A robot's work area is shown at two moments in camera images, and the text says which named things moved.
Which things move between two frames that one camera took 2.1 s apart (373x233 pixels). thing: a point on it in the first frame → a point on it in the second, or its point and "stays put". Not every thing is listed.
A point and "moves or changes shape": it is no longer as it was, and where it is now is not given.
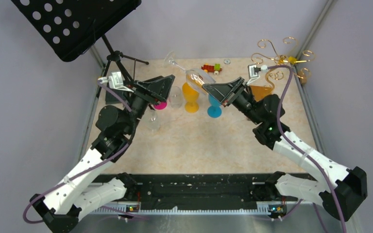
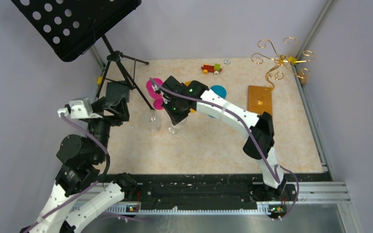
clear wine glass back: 196,78 → 179,125
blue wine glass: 214,109 moves or changes shape
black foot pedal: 111,98 stays put
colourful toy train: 215,69 stays put
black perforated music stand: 70,27 stays put
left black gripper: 151,91 → 120,108
